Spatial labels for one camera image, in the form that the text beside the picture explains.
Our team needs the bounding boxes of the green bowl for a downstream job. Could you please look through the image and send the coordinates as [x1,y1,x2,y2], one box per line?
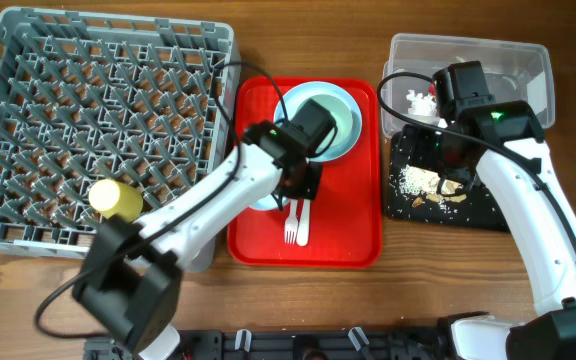
[297,93,355,157]

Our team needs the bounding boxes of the clear plastic waste bin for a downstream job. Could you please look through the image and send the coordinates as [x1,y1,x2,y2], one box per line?
[383,33,555,129]

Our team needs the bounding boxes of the yellow plastic cup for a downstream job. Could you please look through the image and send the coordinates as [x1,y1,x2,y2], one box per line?
[88,179,143,222]

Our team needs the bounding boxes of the light blue small bowl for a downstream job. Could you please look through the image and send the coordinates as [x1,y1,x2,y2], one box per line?
[249,194,279,211]

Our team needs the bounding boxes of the red snack wrapper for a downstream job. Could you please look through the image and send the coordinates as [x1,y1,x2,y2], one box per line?
[428,83,436,97]

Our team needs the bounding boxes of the white plastic spoon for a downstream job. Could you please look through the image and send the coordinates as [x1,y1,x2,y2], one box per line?
[296,199,311,247]

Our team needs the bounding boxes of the white plastic fork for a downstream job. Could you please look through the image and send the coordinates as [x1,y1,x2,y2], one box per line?
[284,199,299,244]

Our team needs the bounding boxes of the light blue plate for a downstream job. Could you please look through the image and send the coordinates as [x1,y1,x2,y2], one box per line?
[273,81,362,162]

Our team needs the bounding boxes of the white napkin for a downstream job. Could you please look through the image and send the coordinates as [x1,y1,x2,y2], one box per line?
[406,89,437,117]

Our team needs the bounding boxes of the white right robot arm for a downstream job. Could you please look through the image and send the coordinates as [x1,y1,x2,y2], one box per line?
[385,61,576,359]

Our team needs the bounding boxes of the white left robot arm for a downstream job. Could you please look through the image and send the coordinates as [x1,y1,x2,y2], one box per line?
[72,100,337,359]

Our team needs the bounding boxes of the black waste tray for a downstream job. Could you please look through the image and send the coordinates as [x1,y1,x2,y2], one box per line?
[385,139,509,232]

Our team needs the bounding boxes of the rice and food scraps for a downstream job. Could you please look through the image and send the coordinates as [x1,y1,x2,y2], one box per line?
[398,165,467,209]

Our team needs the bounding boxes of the grey plastic dishwasher rack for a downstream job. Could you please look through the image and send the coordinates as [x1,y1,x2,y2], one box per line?
[0,7,240,259]

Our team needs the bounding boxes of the red plastic tray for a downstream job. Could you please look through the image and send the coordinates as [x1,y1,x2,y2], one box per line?
[227,78,382,268]

